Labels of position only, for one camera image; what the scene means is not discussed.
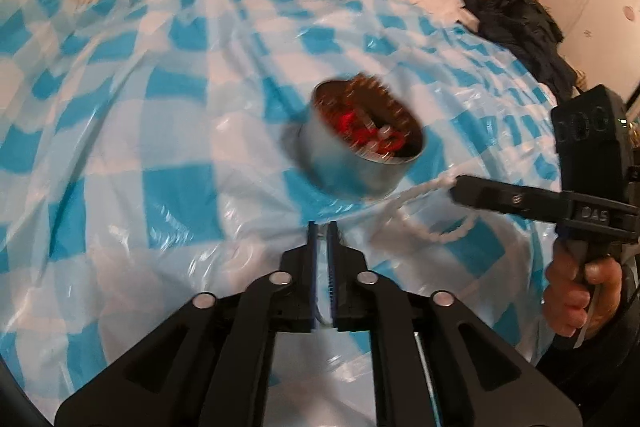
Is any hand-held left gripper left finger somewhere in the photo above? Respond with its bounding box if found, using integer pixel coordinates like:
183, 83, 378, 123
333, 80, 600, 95
55, 221, 319, 427

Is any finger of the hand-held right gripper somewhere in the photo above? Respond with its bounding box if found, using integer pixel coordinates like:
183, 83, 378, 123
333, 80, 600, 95
449, 174, 568, 224

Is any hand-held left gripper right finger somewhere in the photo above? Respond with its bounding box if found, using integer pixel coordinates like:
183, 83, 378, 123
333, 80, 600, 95
327, 221, 584, 427

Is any white bead bracelet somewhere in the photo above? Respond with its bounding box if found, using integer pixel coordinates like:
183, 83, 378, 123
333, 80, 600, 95
382, 174, 482, 246

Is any round metal tin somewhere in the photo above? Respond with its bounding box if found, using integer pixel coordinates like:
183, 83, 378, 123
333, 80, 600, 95
296, 77, 426, 199

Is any red string bracelet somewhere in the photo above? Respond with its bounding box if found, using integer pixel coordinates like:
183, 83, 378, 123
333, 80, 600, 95
337, 107, 407, 160

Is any amber bead bracelet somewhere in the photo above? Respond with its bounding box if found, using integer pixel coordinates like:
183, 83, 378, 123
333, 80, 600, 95
344, 77, 417, 142

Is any person's right hand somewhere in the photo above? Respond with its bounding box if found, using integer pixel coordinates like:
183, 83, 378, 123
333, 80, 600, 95
545, 238, 626, 349

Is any black clothing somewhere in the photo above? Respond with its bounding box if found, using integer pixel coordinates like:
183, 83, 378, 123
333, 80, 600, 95
457, 0, 581, 101

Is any blue checked plastic sheet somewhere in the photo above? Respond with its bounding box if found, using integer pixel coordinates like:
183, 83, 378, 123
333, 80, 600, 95
0, 0, 566, 427

